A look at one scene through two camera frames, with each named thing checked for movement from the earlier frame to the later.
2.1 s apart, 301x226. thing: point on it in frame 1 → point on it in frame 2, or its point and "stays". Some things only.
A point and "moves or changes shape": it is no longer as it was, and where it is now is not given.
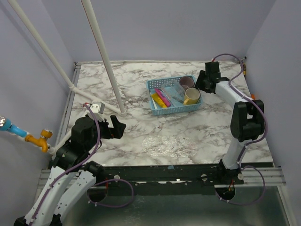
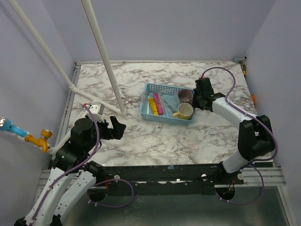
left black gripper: x=116 y=132 stays
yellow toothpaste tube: x=155 y=96 → x=153 y=106
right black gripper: x=199 y=84 → x=194 y=103
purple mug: x=186 y=82 → x=185 y=95
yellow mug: x=191 y=95 → x=185 y=110
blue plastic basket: x=173 y=95 moves or changes shape
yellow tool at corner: x=244 y=69 stays
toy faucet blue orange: x=5 y=124 stays
